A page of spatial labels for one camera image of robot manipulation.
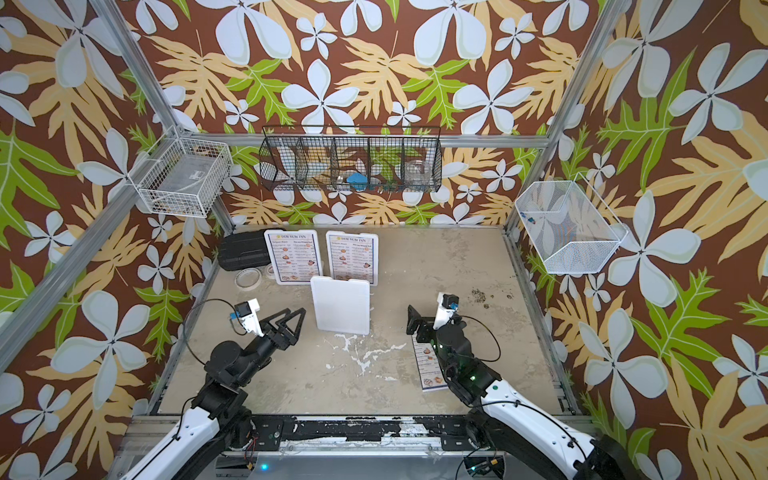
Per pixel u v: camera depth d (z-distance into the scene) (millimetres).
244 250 1039
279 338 664
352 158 975
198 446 549
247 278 1045
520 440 512
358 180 934
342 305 840
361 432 751
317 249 950
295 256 958
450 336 599
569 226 844
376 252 932
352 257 958
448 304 674
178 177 858
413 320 719
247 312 666
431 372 843
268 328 748
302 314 707
